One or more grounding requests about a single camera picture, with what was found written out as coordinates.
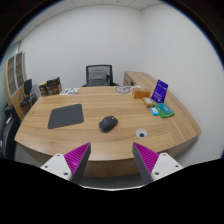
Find green white leaflet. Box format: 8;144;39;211
60;88;80;95

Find small tan box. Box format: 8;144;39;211
142;97;154;107

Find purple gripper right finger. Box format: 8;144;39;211
132;142;182;184

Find dark grey mouse pad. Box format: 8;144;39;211
48;104;84;129

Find black computer mouse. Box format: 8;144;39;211
99;116;118;133

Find black mesh office chair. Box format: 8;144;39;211
84;64;117;87

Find wooden office desk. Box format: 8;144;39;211
15;71;201;177

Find orange brown box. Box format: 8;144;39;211
132;88;151;99

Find dark brown snack boxes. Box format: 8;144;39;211
39;77;62;97

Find wooden bookshelf with glass doors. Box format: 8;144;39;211
3;52;27;118

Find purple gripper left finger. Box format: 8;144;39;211
41;142;91;183

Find green flat box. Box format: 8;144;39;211
155;103;174;118

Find silver desk cable grommet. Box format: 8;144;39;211
136;128;148;138

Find black chair at far left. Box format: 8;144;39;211
0;106;20;160

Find small blue white box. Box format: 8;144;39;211
150;107;159;116

